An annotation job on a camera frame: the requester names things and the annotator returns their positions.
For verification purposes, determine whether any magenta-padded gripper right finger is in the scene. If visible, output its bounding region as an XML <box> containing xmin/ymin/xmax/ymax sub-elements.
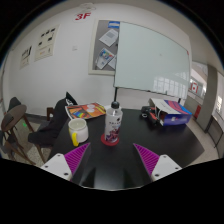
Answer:
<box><xmin>132</xmin><ymin>142</ymin><xmax>184</xmax><ymax>186</ymax></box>

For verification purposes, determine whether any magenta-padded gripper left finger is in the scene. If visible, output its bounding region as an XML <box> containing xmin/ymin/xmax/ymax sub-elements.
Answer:
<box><xmin>39</xmin><ymin>142</ymin><xmax>92</xmax><ymax>186</ymax></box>

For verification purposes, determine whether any clear bottle with white label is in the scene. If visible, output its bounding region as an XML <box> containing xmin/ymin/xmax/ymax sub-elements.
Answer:
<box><xmin>103</xmin><ymin>100</ymin><xmax>124</xmax><ymax>145</ymax></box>

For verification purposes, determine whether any flat round red coaster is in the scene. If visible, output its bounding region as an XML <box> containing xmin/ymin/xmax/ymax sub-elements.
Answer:
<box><xmin>100</xmin><ymin>132</ymin><xmax>121</xmax><ymax>148</ymax></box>

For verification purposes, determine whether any black jacket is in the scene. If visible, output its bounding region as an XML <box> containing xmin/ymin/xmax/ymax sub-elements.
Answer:
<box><xmin>27</xmin><ymin>91</ymin><xmax>79</xmax><ymax>145</ymax></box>

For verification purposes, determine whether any black and red tool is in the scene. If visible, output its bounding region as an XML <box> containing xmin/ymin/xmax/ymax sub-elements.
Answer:
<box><xmin>140</xmin><ymin>105</ymin><xmax>161</xmax><ymax>125</ymax></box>

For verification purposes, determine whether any blue and white cardboard box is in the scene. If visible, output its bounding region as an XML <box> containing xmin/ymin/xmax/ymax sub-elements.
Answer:
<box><xmin>148</xmin><ymin>97</ymin><xmax>194</xmax><ymax>127</ymax></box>

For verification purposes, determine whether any wooden chair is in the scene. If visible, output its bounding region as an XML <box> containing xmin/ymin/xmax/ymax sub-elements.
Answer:
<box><xmin>33</xmin><ymin>106</ymin><xmax>58</xmax><ymax>162</ymax></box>

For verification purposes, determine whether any dark grey chair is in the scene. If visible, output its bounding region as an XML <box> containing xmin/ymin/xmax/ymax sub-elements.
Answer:
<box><xmin>6</xmin><ymin>96</ymin><xmax>22</xmax><ymax>113</ymax></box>

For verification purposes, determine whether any red flag picture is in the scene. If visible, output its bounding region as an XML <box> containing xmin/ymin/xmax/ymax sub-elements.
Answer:
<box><xmin>189</xmin><ymin>81</ymin><xmax>200</xmax><ymax>95</ymax></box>

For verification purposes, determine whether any large whiteboard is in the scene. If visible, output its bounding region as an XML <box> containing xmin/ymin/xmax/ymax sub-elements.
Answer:
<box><xmin>112</xmin><ymin>21</ymin><xmax>191</xmax><ymax>100</ymax></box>

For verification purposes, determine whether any red floor number sign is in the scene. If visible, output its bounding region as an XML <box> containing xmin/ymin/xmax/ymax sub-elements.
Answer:
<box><xmin>73</xmin><ymin>11</ymin><xmax>92</xmax><ymax>22</ymax></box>

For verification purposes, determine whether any white ceiling device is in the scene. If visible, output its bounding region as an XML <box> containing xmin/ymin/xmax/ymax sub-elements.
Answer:
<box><xmin>77</xmin><ymin>2</ymin><xmax>98</xmax><ymax>14</ymax></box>

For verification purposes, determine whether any white mug with yellow handle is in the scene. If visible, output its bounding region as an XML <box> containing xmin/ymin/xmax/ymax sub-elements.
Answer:
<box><xmin>67</xmin><ymin>117</ymin><xmax>90</xmax><ymax>147</ymax></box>

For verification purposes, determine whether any small wall poster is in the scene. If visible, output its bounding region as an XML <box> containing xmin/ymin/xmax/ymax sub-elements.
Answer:
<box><xmin>18</xmin><ymin>44</ymin><xmax>34</xmax><ymax>70</ymax></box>

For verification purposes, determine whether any large wall poster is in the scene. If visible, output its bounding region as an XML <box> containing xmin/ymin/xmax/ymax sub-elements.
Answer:
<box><xmin>33</xmin><ymin>24</ymin><xmax>61</xmax><ymax>62</ymax></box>

